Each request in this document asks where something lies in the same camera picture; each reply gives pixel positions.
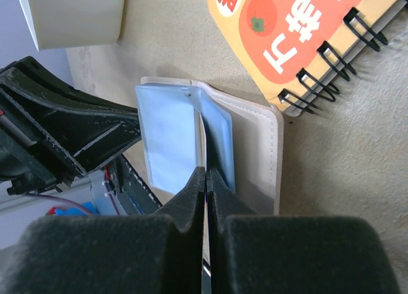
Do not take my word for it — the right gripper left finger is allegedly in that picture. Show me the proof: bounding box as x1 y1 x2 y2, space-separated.
1 167 206 293

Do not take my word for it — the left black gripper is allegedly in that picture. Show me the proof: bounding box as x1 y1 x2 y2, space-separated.
1 56 142 195

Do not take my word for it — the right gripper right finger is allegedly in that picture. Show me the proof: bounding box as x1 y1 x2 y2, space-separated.
207 169 400 293

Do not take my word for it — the white oblong plastic tray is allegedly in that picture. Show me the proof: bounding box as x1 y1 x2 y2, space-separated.
19 0 125 51

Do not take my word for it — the orange spiral notebook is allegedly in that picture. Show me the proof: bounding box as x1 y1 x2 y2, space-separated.
208 0 407 117

